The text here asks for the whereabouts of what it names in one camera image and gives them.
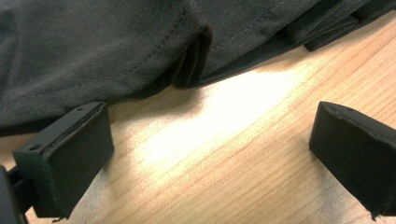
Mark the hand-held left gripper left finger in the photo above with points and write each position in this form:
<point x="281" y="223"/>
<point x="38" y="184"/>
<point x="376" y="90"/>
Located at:
<point x="71" y="155"/>

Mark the dark grey cloth garment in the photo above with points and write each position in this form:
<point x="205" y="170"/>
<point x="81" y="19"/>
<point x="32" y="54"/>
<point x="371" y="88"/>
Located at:
<point x="93" y="46"/>

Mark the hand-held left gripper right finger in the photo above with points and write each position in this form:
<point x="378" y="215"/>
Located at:
<point x="355" y="149"/>

